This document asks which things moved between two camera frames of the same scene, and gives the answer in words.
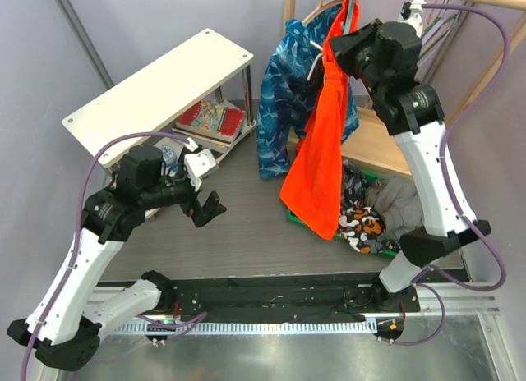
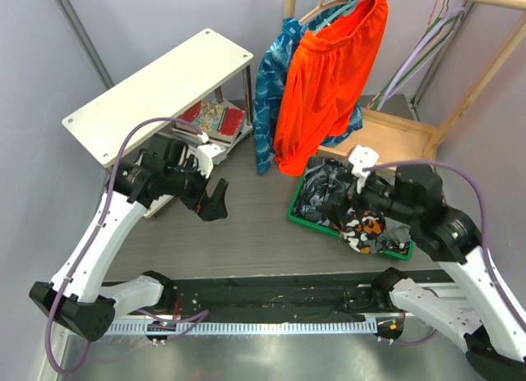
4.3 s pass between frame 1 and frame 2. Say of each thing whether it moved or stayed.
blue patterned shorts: stayed
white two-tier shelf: stayed
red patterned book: stayed
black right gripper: moved
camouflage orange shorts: stayed
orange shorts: moved
